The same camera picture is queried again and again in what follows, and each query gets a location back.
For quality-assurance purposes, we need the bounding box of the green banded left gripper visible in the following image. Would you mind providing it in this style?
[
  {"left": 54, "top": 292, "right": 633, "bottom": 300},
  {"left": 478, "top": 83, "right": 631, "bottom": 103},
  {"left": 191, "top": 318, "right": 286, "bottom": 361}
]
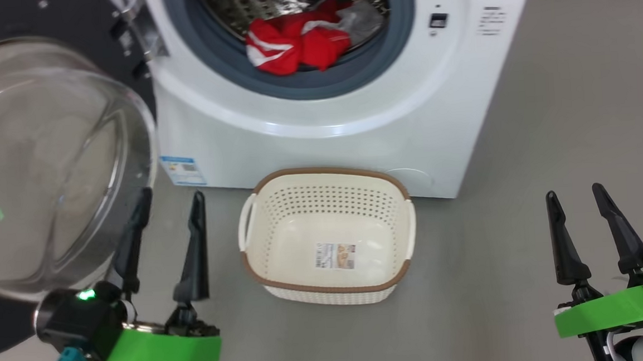
[{"left": 76, "top": 183, "right": 223, "bottom": 361}]

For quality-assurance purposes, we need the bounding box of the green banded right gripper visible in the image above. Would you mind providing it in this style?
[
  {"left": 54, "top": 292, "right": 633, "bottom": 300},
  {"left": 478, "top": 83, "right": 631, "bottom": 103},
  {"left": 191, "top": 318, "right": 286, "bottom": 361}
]
[{"left": 544, "top": 180, "right": 643, "bottom": 340}]

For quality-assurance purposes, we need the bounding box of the round glass washing machine door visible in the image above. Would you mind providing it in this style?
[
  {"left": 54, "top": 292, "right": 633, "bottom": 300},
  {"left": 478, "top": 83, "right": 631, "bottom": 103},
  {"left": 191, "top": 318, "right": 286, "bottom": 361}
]
[{"left": 0, "top": 0, "right": 187, "bottom": 360}]

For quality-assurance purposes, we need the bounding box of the red and white garment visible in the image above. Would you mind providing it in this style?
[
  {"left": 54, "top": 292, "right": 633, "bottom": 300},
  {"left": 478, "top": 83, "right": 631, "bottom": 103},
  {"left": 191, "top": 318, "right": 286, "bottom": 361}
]
[{"left": 242, "top": 0, "right": 357, "bottom": 78}]

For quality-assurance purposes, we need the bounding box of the white cloth garment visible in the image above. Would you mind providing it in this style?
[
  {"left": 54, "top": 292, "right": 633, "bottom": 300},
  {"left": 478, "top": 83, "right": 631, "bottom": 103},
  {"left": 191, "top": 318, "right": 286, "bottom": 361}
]
[{"left": 335, "top": 0, "right": 389, "bottom": 49}]

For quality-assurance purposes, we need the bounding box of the cream perforated laundry basket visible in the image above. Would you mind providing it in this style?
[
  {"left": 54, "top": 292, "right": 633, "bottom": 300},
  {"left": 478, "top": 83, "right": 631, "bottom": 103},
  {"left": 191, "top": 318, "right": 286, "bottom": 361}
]
[{"left": 234, "top": 161, "right": 421, "bottom": 313}]

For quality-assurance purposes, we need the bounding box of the white front-load washing machine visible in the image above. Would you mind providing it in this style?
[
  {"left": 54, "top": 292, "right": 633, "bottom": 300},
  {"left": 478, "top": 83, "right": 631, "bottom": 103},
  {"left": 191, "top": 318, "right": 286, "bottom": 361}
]
[{"left": 140, "top": 0, "right": 552, "bottom": 217}]

